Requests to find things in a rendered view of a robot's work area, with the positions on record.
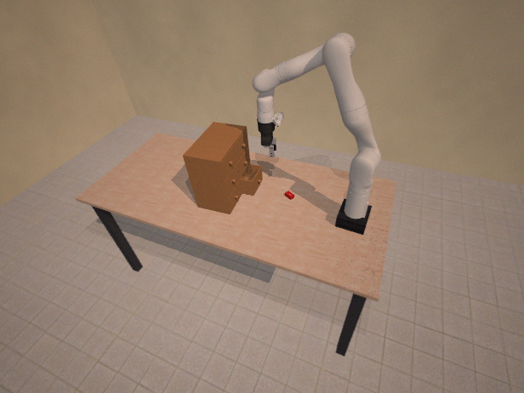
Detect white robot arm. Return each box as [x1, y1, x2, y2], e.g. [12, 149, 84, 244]
[253, 32, 381, 219]

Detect brown wooden chest of drawers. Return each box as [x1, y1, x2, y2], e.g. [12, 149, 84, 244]
[183, 122, 247, 214]

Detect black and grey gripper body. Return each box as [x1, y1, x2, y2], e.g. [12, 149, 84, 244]
[257, 109, 284, 146]

